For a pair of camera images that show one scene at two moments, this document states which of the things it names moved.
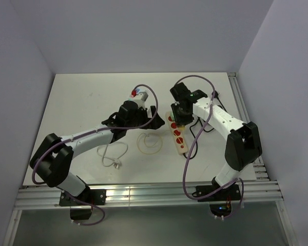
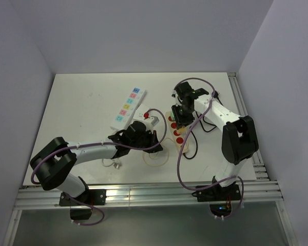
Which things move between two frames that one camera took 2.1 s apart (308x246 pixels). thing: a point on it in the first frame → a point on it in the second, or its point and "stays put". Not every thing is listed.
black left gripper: [155, 123] → [152, 136]
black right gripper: [179, 120] stays put
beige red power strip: [179, 135] stays put
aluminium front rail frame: [132, 194] stays put
